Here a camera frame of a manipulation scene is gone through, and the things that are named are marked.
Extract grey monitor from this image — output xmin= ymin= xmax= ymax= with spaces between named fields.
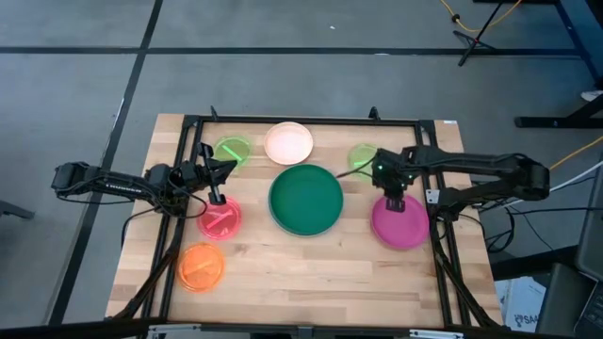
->
xmin=575 ymin=162 xmax=603 ymax=283

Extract translucent red-pink plate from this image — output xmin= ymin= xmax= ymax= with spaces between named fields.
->
xmin=196 ymin=196 xmax=243 ymax=242

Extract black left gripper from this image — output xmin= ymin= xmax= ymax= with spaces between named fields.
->
xmin=181 ymin=142 xmax=238 ymax=206

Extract large dark green plate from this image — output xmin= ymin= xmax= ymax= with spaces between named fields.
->
xmin=268 ymin=163 xmax=346 ymax=237

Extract white cable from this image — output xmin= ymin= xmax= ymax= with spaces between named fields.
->
xmin=548 ymin=159 xmax=603 ymax=195

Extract dark furniture foot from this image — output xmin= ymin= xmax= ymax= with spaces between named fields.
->
xmin=0 ymin=199 xmax=37 ymax=221

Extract dark grey bin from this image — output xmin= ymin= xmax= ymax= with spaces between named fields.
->
xmin=535 ymin=262 xmax=595 ymax=338

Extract magenta plastic plate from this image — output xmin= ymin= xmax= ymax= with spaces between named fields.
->
xmin=370 ymin=193 xmax=431 ymax=250

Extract black tripod stand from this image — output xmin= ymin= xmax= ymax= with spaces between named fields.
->
xmin=452 ymin=0 xmax=506 ymax=68

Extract white printed box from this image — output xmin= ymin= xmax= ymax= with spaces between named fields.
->
xmin=493 ymin=276 xmax=548 ymax=333

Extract small translucent green plate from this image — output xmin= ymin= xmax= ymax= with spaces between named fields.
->
xmin=347 ymin=142 xmax=381 ymax=183
xmin=212 ymin=136 xmax=253 ymax=169

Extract black floor cables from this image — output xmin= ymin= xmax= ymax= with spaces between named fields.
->
xmin=470 ymin=197 xmax=603 ymax=256

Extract dark keyboard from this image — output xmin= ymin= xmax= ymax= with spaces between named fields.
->
xmin=572 ymin=281 xmax=603 ymax=339

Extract yellow cable with black plug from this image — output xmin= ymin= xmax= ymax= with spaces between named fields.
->
xmin=439 ymin=0 xmax=525 ymax=35

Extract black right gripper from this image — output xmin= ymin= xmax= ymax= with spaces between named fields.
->
xmin=371 ymin=147 xmax=418 ymax=214

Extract silver metal bracket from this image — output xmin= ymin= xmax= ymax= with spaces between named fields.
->
xmin=408 ymin=329 xmax=465 ymax=339
xmin=147 ymin=323 xmax=202 ymax=337

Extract black metal table frame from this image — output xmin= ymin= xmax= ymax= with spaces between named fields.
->
xmin=106 ymin=112 xmax=508 ymax=331

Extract translucent orange plate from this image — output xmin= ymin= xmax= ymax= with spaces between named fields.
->
xmin=176 ymin=241 xmax=227 ymax=294

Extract dark blue desk frame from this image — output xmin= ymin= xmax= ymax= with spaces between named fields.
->
xmin=473 ymin=0 xmax=603 ymax=130

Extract pale pink plastic plate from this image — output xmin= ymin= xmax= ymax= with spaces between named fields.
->
xmin=263 ymin=121 xmax=315 ymax=167

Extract black crossbar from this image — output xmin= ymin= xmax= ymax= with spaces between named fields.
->
xmin=0 ymin=316 xmax=603 ymax=339

